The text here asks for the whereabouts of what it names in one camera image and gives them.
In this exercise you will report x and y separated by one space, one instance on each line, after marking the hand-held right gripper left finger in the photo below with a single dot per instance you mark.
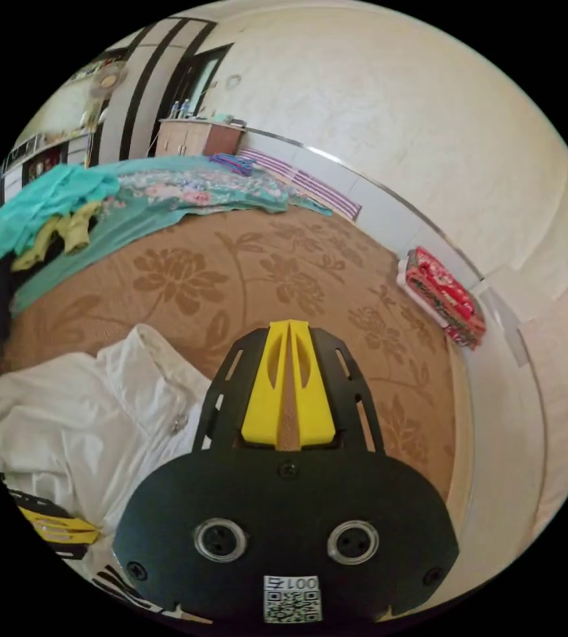
263 408

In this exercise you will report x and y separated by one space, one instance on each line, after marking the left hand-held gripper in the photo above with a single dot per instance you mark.
72 551

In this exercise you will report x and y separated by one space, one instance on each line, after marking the red patterned folded quilt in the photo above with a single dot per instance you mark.
443 293

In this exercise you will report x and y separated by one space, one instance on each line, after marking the standing fan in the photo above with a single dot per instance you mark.
107 82

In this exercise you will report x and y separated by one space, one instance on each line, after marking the pile of clothes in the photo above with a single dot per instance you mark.
30 209

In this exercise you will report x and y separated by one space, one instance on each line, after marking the purple striped pillow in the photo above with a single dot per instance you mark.
309 181

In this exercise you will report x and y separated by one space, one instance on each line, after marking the bundle of clothes hangers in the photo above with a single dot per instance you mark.
231 163

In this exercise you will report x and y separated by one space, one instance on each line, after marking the black and white shelf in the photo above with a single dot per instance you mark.
40 159

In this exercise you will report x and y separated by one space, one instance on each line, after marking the white long-sleeve shirt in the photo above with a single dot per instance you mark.
80 418

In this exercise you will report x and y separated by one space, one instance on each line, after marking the bed with brown floral mat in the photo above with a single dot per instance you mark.
284 268

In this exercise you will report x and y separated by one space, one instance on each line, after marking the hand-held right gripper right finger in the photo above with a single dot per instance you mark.
316 413

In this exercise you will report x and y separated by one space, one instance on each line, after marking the wooden cupboard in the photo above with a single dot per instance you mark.
189 137

